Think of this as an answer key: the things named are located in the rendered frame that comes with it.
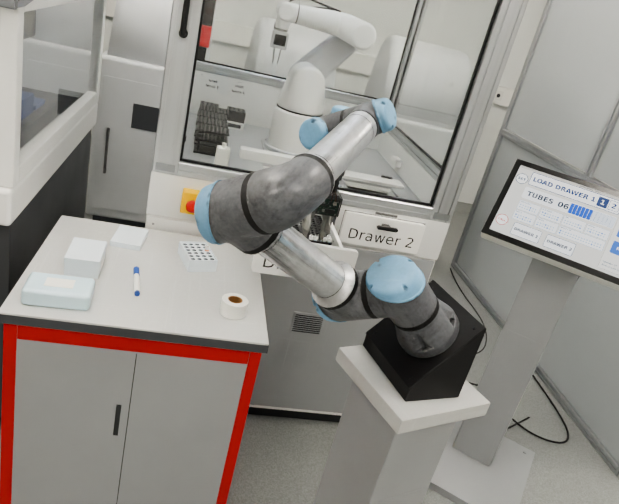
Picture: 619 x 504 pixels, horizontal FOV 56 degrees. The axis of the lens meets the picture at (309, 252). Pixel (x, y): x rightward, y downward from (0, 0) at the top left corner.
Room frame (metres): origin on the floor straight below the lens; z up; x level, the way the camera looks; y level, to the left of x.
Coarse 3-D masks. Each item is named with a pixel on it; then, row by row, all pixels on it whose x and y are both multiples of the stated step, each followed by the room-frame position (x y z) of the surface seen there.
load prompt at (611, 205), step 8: (536, 176) 2.02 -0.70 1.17; (544, 176) 2.02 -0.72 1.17; (536, 184) 2.00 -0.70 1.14; (544, 184) 1.99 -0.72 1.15; (552, 184) 1.99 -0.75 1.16; (560, 184) 1.99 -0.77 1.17; (568, 184) 1.98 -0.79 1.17; (552, 192) 1.97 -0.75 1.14; (560, 192) 1.97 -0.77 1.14; (568, 192) 1.96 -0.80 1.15; (576, 192) 1.96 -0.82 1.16; (584, 192) 1.95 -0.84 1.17; (592, 192) 1.95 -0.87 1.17; (576, 200) 1.94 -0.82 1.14; (584, 200) 1.93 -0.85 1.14; (592, 200) 1.93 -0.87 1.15; (600, 200) 1.93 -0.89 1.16; (608, 200) 1.92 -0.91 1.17; (616, 200) 1.92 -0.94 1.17; (600, 208) 1.91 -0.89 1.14; (608, 208) 1.90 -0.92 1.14; (616, 208) 1.90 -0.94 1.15
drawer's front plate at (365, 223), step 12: (348, 216) 1.85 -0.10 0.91; (360, 216) 1.86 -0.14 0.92; (372, 216) 1.87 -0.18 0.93; (348, 228) 1.85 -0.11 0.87; (360, 228) 1.86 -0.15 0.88; (372, 228) 1.87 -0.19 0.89; (408, 228) 1.90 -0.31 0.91; (420, 228) 1.91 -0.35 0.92; (348, 240) 1.86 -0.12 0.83; (360, 240) 1.87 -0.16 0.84; (372, 240) 1.87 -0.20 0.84; (384, 240) 1.88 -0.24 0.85; (408, 240) 1.90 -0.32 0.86; (420, 240) 1.91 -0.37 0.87; (408, 252) 1.91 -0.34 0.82
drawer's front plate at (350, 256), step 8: (320, 248) 1.50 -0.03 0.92; (328, 248) 1.51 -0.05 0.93; (336, 248) 1.52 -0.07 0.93; (344, 248) 1.53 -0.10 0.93; (256, 256) 1.46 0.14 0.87; (336, 256) 1.52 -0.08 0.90; (344, 256) 1.52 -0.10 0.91; (352, 256) 1.53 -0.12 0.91; (256, 264) 1.47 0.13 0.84; (352, 264) 1.53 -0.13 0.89; (264, 272) 1.47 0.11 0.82; (272, 272) 1.48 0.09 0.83; (280, 272) 1.48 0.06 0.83
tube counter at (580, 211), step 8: (560, 200) 1.94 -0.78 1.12; (560, 208) 1.92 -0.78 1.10; (568, 208) 1.92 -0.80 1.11; (576, 208) 1.92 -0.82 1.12; (584, 208) 1.91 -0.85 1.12; (584, 216) 1.89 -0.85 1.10; (592, 216) 1.89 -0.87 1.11; (600, 216) 1.89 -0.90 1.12; (608, 216) 1.88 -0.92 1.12; (600, 224) 1.87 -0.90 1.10; (608, 224) 1.86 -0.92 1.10
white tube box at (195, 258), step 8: (184, 248) 1.55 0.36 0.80; (192, 248) 1.56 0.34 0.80; (200, 248) 1.58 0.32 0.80; (184, 256) 1.52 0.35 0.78; (192, 256) 1.52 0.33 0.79; (200, 256) 1.52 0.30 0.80; (208, 256) 1.55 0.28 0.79; (184, 264) 1.51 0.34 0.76; (192, 264) 1.48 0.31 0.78; (200, 264) 1.49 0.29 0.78; (208, 264) 1.51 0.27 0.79; (216, 264) 1.52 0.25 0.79
